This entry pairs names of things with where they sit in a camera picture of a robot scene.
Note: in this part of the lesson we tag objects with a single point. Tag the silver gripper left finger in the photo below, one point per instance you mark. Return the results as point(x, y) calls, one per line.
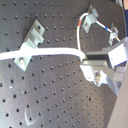
point(98, 72)

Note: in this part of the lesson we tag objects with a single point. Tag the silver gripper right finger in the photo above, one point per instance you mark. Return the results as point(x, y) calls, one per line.
point(115, 55)

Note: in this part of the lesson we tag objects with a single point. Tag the small right metal clip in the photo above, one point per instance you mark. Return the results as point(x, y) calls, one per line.
point(113, 34)

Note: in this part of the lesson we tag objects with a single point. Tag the middle metal cable clip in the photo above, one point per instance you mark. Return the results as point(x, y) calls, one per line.
point(90, 18)

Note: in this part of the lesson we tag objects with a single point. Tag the large metal cable clip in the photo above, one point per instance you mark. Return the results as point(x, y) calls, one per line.
point(31, 41)

